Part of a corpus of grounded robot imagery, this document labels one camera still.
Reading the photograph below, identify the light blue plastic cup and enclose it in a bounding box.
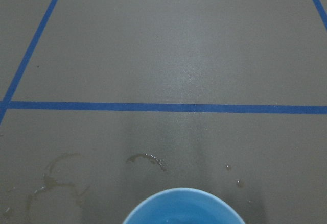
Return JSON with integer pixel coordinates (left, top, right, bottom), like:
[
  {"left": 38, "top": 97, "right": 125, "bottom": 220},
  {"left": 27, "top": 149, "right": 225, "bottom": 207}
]
[{"left": 123, "top": 188, "right": 245, "bottom": 223}]

